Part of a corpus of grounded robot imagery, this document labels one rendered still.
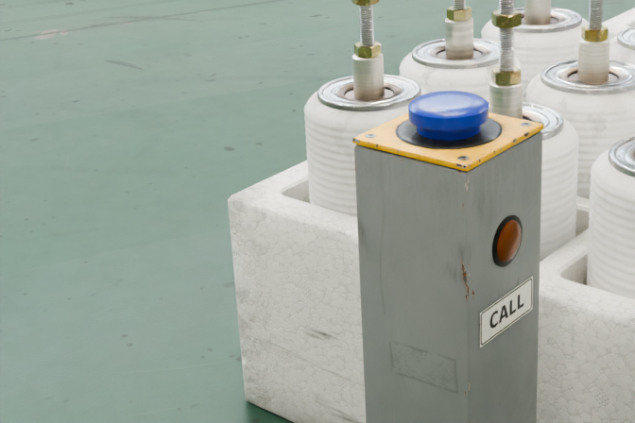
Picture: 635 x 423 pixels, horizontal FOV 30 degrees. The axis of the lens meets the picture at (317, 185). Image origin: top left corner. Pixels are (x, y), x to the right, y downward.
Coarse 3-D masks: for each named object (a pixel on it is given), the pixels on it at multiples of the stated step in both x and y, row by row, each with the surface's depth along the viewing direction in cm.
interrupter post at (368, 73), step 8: (352, 56) 85; (352, 64) 85; (360, 64) 84; (368, 64) 84; (376, 64) 84; (360, 72) 84; (368, 72) 84; (376, 72) 84; (360, 80) 85; (368, 80) 85; (376, 80) 85; (360, 88) 85; (368, 88) 85; (376, 88) 85; (384, 88) 86; (360, 96) 85; (368, 96) 85; (376, 96) 85
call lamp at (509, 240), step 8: (512, 224) 59; (504, 232) 59; (512, 232) 59; (520, 232) 60; (504, 240) 59; (512, 240) 59; (520, 240) 60; (504, 248) 59; (512, 248) 60; (504, 256) 59; (512, 256) 60
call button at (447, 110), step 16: (432, 96) 60; (448, 96) 60; (464, 96) 60; (480, 96) 60; (416, 112) 58; (432, 112) 58; (448, 112) 58; (464, 112) 58; (480, 112) 58; (432, 128) 58; (448, 128) 58; (464, 128) 58; (480, 128) 60
